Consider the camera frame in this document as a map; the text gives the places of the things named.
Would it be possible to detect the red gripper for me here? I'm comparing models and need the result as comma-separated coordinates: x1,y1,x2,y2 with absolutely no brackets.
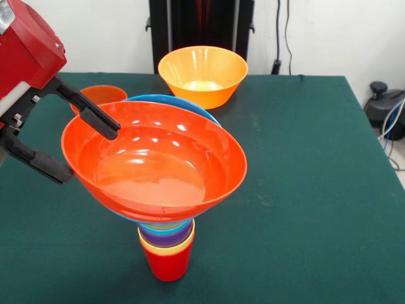
0,0,122,141

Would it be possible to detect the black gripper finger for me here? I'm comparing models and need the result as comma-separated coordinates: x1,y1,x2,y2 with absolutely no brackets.
0,128,75,185

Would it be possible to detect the large shallow orange bowl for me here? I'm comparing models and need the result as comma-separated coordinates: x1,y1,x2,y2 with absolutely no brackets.
60,101,248,222

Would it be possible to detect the large blue bowl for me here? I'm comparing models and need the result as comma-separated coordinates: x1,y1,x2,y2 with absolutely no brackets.
120,94,222,224

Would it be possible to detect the translucent yellow cup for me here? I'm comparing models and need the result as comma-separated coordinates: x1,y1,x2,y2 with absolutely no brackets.
148,222,183,230

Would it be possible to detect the blue cup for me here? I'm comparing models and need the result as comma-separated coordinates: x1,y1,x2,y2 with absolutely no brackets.
139,220,193,236

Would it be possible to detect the purple cup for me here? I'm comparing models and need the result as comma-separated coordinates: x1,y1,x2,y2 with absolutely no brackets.
138,223,195,248

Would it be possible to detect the orange-yellow cup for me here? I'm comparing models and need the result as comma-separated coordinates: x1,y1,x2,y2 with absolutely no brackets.
139,234,196,256

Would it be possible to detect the red cup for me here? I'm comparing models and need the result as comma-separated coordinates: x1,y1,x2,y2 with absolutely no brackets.
144,243,194,282

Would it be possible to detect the small orange bowl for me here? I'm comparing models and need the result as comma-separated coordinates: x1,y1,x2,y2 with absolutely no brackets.
70,85,128,115

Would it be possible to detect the large yellow bowl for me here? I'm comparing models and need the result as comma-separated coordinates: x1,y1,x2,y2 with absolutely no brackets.
158,46,249,110

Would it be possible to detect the dark green table cloth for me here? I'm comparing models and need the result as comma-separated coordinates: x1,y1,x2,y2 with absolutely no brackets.
0,72,405,304

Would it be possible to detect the black stand base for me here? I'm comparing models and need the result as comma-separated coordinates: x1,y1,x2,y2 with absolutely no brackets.
363,81,405,142

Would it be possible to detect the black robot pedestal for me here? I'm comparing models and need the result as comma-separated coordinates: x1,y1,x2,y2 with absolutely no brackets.
146,0,256,74

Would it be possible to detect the black hanging cable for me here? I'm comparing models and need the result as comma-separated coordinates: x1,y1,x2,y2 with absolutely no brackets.
271,0,294,76

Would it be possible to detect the blue cable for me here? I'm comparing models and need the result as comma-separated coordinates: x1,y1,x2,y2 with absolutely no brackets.
378,98,405,172

